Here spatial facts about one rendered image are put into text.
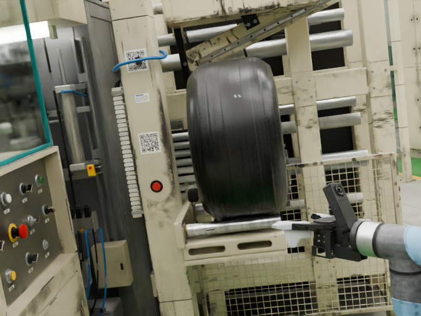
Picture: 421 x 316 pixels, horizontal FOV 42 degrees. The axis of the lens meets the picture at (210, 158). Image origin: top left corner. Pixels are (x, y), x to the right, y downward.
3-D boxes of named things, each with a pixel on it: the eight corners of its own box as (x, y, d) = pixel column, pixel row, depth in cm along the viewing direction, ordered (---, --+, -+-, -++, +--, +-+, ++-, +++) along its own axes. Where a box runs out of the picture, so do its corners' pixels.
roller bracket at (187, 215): (177, 250, 189) (173, 223, 187) (190, 218, 228) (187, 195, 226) (187, 249, 188) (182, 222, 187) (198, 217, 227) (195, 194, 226)
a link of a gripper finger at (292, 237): (270, 249, 125) (312, 249, 123) (270, 223, 125) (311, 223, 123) (272, 246, 128) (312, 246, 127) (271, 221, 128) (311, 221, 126)
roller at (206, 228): (184, 239, 191) (182, 226, 191) (186, 235, 196) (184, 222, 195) (284, 227, 188) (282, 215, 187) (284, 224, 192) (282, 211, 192)
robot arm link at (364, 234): (371, 225, 112) (392, 219, 118) (352, 222, 116) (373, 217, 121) (372, 261, 113) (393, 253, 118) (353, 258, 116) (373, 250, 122)
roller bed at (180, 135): (163, 204, 239) (153, 136, 234) (168, 195, 253) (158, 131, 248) (208, 198, 237) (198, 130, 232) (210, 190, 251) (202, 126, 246)
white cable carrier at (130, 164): (133, 217, 201) (111, 88, 193) (135, 214, 206) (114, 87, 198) (145, 216, 200) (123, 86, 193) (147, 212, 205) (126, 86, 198)
